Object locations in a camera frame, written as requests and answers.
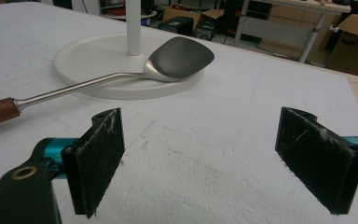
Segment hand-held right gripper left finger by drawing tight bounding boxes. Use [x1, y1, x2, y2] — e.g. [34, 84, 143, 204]
[61, 107, 126, 218]

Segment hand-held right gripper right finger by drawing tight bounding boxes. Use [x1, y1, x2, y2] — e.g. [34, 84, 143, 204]
[274, 106, 358, 216]

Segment steel spatula with wooden handle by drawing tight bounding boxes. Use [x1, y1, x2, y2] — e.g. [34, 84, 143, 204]
[0, 35, 215, 130]

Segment white round stand base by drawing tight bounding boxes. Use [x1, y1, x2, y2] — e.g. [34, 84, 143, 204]
[53, 33, 205, 101]

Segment white stand pole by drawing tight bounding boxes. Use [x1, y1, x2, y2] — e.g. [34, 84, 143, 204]
[125, 0, 142, 57]

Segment white desk with metal legs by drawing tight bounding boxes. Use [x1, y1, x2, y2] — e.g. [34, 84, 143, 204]
[233, 0, 352, 64]

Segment black computer case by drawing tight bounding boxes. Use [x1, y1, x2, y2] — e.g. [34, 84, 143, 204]
[158, 16, 195, 37]

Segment open cardboard box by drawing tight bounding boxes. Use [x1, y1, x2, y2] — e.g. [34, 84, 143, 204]
[161, 6, 226, 32]

